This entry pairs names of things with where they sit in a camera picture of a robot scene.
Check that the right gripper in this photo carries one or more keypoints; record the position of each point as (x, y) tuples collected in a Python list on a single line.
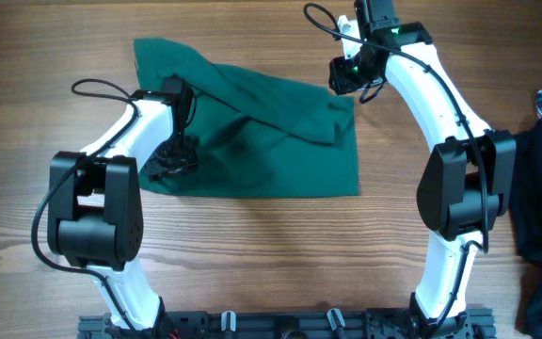
[(339, 79)]

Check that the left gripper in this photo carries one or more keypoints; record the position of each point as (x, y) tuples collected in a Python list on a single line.
[(187, 165)]

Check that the green cloth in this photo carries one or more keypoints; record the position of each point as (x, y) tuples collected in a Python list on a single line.
[(258, 136)]

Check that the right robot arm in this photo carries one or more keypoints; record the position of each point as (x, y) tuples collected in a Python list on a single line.
[(466, 183)]

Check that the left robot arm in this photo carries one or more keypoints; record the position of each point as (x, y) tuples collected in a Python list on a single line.
[(94, 210)]

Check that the black mounting rail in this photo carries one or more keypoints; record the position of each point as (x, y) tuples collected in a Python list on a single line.
[(371, 323)]

